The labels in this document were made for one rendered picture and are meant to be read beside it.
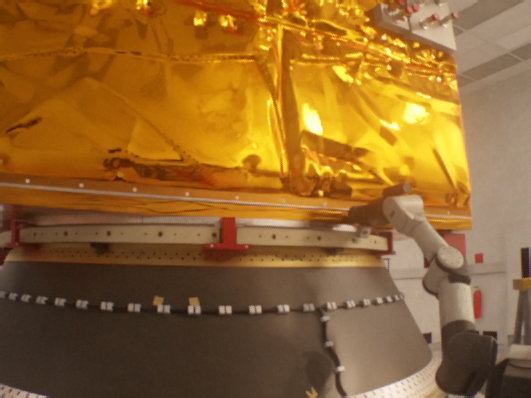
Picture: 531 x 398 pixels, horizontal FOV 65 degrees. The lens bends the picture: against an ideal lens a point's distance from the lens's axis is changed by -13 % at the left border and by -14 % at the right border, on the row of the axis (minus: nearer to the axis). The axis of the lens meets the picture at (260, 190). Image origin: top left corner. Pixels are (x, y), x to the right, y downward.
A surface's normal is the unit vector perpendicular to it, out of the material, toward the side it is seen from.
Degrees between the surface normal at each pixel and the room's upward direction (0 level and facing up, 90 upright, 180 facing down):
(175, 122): 89
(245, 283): 62
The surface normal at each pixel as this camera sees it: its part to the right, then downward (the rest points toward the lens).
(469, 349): -0.11, -0.77
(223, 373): 0.18, -0.62
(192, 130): 0.47, -0.20
